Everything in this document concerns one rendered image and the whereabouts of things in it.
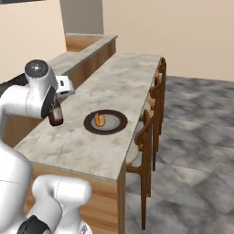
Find marble topped wooden dining counter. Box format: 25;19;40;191
13;52;163;234

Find dark rimmed grey plate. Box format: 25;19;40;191
83;109;129;136

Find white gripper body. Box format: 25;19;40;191
57;87;76;100

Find wooden chair with pale seat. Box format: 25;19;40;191
142;76;163;172
125;109;154;231
156;57;168;128

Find grey topped wooden kitchen counter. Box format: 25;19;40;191
0;33;119;148

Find orange hot dog bun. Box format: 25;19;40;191
93;112;107;128

